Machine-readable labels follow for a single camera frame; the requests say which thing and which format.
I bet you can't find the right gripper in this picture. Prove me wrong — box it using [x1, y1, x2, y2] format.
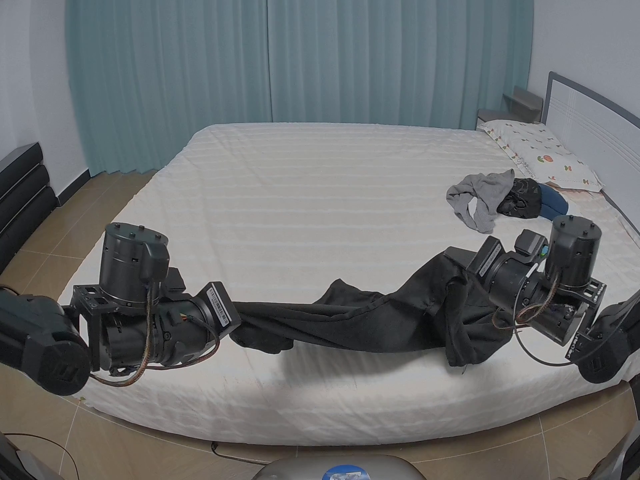
[444, 236, 591, 345]

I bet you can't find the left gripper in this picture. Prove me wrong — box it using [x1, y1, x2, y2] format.
[92, 281, 242, 371]

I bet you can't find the black T-shirt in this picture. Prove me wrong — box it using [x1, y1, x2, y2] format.
[230, 250, 516, 370]

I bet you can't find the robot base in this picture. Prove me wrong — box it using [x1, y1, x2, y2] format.
[250, 455, 418, 480]

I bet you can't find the bed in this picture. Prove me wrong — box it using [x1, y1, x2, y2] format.
[57, 70, 640, 447]

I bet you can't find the black printed garment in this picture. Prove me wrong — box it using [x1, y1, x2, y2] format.
[496, 178, 542, 219]

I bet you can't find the grey garment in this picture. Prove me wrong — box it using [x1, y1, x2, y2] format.
[446, 169, 516, 234]

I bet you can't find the dark blue garment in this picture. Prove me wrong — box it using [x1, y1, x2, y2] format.
[537, 184, 571, 217]

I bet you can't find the white printed pillow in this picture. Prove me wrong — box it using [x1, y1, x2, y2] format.
[477, 119, 606, 192]

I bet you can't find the grey bedside table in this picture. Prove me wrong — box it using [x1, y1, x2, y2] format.
[476, 86, 544, 130]

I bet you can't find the black chest of drawers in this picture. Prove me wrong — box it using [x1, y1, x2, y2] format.
[0, 142, 57, 274]

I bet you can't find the blue-green curtain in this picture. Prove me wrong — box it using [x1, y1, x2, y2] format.
[266, 0, 535, 130]
[64, 0, 273, 175]

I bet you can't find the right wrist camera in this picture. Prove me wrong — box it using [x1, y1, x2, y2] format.
[514, 229, 549, 269]

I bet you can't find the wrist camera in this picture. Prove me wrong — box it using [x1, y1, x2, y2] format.
[162, 266, 189, 301]
[514, 229, 549, 269]

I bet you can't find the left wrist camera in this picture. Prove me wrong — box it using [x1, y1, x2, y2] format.
[162, 266, 189, 301]

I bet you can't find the black cable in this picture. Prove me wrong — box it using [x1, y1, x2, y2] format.
[210, 440, 271, 467]
[515, 325, 583, 367]

